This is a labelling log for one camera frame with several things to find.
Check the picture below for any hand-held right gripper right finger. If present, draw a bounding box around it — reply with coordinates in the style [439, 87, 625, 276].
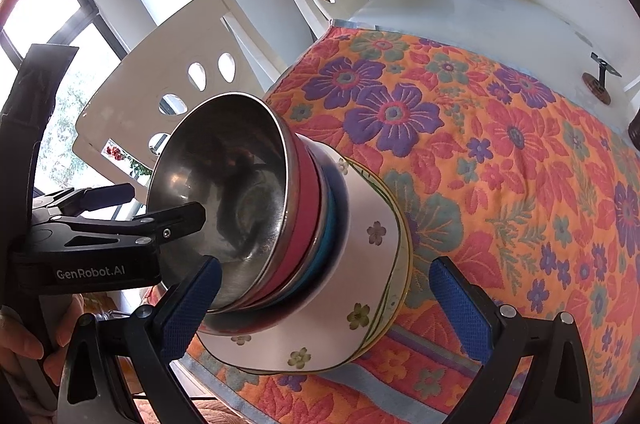
[429, 255, 593, 424]

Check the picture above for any person's left hand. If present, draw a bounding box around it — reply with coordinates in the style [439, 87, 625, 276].
[0, 309, 65, 424]

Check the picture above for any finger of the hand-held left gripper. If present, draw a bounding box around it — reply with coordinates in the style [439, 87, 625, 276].
[30, 202, 207, 250]
[32, 183, 137, 217]

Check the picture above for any red flowering plant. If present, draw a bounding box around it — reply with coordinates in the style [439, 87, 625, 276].
[105, 145, 151, 177]

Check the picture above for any plain stainless steel bowl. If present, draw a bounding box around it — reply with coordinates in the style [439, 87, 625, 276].
[200, 144, 351, 337]

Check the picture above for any pink dotted bowl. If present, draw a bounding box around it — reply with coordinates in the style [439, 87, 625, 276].
[260, 139, 328, 312]

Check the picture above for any floral orange tablecloth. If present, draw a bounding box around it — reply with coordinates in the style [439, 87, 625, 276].
[182, 24, 640, 424]

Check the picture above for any red steel-lined bowl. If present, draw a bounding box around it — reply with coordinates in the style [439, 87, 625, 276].
[147, 94, 323, 310]

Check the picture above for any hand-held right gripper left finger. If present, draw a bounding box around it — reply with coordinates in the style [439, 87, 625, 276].
[57, 256, 223, 424]

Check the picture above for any round leaf print plate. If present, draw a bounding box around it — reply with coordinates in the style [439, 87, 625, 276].
[350, 174, 415, 355]

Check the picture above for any hexagonal leaf print plate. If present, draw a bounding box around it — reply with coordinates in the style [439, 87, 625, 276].
[195, 156, 408, 372]

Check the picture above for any black stand with brown base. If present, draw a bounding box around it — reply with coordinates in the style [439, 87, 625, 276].
[581, 52, 623, 106]

